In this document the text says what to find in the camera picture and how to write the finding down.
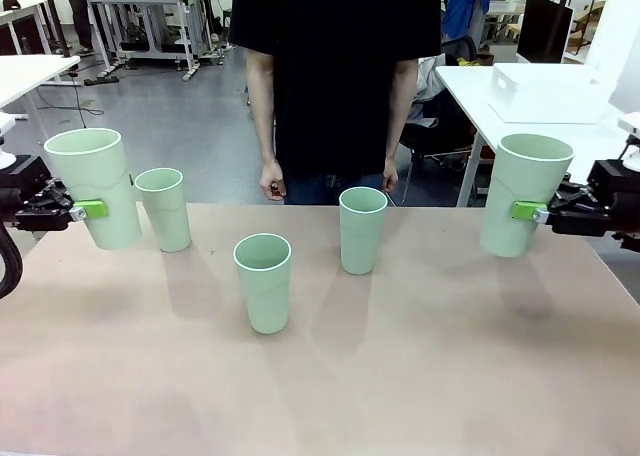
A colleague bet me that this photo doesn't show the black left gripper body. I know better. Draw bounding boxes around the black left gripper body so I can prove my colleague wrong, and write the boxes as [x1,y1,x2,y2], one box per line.
[0,154,50,227]

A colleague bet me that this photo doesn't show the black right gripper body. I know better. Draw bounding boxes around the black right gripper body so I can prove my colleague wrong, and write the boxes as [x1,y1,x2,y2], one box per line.
[574,159,640,238]

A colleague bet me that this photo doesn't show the pale green plastic cup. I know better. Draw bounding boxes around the pale green plastic cup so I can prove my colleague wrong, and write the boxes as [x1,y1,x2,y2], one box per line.
[479,133,575,259]
[338,186,389,276]
[133,167,194,254]
[232,232,293,336]
[43,128,144,251]

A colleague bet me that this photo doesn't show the white plastic basket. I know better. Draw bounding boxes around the white plastic basket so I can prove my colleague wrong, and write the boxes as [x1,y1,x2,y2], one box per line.
[492,63,602,108]

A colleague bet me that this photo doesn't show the person's right forearm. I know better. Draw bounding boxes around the person's right forearm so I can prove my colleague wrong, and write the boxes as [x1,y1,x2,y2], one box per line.
[245,68,281,163]

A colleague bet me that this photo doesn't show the person's left forearm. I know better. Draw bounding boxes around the person's left forearm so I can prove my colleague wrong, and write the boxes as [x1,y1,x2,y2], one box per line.
[384,70,419,161]

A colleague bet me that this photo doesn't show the person's left hand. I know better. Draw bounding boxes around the person's left hand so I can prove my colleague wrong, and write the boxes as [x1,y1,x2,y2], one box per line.
[382,156,400,193]

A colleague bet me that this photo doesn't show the person's right hand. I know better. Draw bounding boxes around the person's right hand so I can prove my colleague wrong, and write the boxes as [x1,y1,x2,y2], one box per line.
[258,158,290,202]

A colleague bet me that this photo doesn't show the white side table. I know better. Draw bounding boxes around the white side table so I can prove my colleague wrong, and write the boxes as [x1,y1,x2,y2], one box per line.
[0,54,81,127]
[433,64,640,208]

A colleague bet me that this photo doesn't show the wooden chair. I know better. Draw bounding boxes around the wooden chair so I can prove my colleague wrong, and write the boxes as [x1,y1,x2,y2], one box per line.
[569,0,606,55]

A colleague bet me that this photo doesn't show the black computer monitor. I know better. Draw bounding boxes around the black computer monitor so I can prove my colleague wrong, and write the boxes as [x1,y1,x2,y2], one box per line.
[516,0,575,65]

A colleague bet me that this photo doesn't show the black tripod pole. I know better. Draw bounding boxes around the black tripod pole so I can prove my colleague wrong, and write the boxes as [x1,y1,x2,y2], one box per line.
[42,0,70,58]

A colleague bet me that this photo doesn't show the background person's dark trousers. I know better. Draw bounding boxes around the background person's dark trousers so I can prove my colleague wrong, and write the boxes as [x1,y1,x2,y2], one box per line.
[67,0,96,57]

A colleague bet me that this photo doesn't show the grey white garment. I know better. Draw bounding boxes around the grey white garment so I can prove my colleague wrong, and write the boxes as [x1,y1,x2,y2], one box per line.
[412,55,444,105]

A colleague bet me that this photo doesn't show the blue jacket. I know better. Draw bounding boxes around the blue jacket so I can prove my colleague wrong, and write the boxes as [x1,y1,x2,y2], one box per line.
[442,0,491,42]

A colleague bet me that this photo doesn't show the person's blue jeans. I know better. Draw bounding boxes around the person's blue jeans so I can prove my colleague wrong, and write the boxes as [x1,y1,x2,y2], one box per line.
[284,172,397,206]

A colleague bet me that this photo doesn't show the person in black shirt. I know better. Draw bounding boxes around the person in black shirt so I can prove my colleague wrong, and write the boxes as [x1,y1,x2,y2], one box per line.
[228,0,444,180]

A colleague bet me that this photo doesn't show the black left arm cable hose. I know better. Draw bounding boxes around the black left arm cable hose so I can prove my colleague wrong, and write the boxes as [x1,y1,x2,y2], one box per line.
[0,220,25,300]

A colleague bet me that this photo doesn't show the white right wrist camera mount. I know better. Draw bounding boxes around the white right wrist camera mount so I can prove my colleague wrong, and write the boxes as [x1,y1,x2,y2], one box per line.
[618,113,640,173]

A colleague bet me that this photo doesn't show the black floor cable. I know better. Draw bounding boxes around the black floor cable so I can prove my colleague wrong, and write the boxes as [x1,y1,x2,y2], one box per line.
[37,73,105,127]

